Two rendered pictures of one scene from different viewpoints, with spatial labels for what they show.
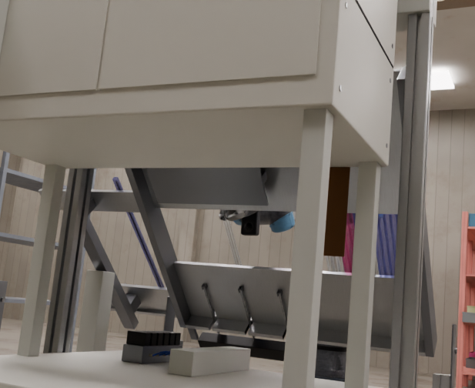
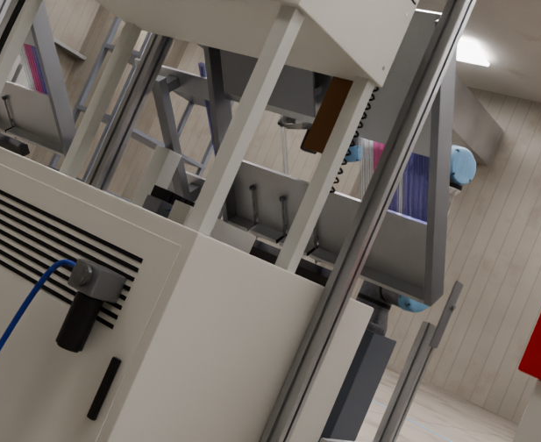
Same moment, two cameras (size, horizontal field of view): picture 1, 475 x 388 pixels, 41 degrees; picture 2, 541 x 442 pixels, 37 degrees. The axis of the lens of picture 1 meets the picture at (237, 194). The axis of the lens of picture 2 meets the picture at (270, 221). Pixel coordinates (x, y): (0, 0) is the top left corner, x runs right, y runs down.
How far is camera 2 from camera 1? 0.62 m
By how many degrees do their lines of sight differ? 12
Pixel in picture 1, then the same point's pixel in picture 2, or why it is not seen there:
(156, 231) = (220, 120)
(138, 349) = (157, 202)
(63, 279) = (117, 128)
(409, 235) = (392, 157)
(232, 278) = (277, 185)
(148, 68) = not seen: outside the picture
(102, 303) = (160, 179)
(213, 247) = not seen: hidden behind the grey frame
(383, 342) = (391, 282)
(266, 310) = not seen: hidden behind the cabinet
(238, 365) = (237, 243)
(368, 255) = (334, 153)
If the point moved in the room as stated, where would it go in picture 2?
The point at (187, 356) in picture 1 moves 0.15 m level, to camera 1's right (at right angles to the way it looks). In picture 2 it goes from (185, 208) to (249, 235)
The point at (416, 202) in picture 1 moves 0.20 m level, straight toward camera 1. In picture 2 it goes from (406, 130) to (379, 93)
